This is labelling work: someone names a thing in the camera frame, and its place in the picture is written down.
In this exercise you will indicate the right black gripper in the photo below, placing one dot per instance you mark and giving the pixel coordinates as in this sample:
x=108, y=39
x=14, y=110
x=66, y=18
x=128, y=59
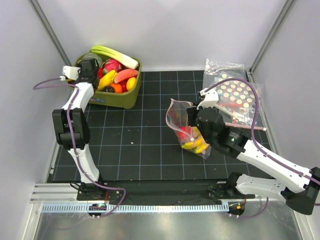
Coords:
x=192, y=112

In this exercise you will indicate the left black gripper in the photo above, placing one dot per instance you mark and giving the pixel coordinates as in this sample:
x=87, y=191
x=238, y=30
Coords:
x=80, y=74

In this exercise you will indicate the red bell pepper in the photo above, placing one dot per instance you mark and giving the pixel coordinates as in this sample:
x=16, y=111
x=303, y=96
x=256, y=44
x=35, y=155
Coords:
x=100, y=73

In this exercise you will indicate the yellow banana bunch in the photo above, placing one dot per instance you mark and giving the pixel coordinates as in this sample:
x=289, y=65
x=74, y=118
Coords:
x=197, y=143

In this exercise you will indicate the clear pink zip bag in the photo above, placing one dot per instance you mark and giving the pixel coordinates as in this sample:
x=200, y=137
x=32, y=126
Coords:
x=176, y=117

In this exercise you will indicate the red apple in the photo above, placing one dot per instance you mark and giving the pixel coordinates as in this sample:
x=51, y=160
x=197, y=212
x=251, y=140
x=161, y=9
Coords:
x=185, y=134

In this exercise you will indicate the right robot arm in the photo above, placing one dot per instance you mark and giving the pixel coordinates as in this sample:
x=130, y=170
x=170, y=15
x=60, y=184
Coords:
x=291, y=183

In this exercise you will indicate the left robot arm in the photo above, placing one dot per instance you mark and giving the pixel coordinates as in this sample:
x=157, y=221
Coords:
x=72, y=131

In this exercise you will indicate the stack of dotted zip bags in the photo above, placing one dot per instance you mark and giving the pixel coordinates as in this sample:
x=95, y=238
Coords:
x=236, y=101

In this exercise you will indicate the green melon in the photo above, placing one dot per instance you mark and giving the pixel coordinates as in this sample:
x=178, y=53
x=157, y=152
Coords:
x=92, y=55

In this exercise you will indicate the small yellow banana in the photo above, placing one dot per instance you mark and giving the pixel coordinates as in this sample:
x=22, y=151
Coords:
x=106, y=80

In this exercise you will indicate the pink dragon fruit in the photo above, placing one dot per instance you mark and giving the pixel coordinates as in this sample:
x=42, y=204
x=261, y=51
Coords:
x=111, y=64

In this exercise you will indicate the dark purple plum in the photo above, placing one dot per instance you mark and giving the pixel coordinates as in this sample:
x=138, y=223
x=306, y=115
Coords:
x=109, y=89

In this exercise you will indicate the orange fruit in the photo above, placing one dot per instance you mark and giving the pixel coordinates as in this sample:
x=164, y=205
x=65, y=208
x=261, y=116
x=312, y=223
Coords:
x=117, y=88

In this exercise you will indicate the red watermelon slice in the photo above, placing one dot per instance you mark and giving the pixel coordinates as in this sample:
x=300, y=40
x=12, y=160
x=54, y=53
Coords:
x=125, y=75

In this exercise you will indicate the yellow lemon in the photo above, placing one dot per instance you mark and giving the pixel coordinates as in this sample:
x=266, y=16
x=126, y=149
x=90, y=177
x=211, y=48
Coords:
x=130, y=84

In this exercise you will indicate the green white leek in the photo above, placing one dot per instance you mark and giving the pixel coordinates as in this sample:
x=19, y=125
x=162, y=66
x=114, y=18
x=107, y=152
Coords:
x=125, y=60

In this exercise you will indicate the olive green plastic basket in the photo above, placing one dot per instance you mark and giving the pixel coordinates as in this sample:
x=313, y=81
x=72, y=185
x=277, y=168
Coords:
x=117, y=98

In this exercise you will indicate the black grid mat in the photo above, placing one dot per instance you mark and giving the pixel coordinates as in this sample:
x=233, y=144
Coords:
x=136, y=144

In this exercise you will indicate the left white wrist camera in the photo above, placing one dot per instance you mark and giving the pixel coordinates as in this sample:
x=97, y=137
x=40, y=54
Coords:
x=70, y=73

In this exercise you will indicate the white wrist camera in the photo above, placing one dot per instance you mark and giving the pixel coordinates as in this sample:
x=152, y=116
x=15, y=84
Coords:
x=70, y=73
x=209, y=98

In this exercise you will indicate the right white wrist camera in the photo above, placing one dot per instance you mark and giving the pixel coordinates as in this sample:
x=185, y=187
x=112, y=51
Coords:
x=209, y=98

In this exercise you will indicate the left aluminium frame post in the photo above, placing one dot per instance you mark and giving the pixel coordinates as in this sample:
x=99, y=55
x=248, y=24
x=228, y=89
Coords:
x=49, y=30

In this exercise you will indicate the aluminium frame post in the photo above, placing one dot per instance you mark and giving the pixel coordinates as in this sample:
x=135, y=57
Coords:
x=49, y=30
x=280, y=19

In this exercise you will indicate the slotted cable duct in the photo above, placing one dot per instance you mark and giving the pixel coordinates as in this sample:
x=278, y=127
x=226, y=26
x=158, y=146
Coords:
x=91, y=208

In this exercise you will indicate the right aluminium frame post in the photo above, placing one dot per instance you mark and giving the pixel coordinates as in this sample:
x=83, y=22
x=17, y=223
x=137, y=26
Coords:
x=280, y=19

